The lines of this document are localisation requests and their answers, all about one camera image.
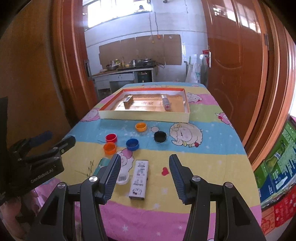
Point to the floral patterned lighter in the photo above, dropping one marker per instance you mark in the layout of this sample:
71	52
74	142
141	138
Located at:
166	103

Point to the white plastic bag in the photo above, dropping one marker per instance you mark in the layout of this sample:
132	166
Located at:
193	73

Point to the grey kitchen desk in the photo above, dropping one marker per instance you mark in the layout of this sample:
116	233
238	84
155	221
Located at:
109	82

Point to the orange shallow cardboard box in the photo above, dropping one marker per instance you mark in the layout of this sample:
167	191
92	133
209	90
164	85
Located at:
147	105

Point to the brown wooden door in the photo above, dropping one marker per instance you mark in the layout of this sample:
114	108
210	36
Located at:
251	70

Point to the black bottle cap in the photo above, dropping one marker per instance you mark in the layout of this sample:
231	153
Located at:
160	136

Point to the blue bottle cap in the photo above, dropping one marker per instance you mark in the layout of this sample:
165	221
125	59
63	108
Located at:
132	144

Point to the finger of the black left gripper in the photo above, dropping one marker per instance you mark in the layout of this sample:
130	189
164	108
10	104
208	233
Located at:
65	144
40	139

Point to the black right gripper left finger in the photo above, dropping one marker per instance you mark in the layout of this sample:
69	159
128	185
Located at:
56	219

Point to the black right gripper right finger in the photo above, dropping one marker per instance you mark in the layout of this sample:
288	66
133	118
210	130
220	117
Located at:
234	219

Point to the orange bottle cap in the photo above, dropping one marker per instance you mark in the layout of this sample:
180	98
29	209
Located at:
109	148

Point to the person's left hand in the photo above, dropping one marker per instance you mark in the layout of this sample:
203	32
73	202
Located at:
16	223

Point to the clear plastic cap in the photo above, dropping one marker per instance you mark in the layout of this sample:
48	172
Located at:
123	178

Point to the red carton box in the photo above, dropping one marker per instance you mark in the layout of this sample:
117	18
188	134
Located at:
279	213

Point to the red bottle cap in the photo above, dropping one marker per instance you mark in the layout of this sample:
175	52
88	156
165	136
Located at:
111	137

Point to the white cartoon lighter box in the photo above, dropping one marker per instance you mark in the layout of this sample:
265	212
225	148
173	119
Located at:
139	180

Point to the green blue carton box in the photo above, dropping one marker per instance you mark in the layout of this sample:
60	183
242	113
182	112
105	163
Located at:
276	174

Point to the black gas stove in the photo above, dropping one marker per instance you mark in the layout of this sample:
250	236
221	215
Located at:
145	63

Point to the yellow-orange bottle cap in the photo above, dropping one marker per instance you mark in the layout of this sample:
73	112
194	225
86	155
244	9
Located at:
141	127

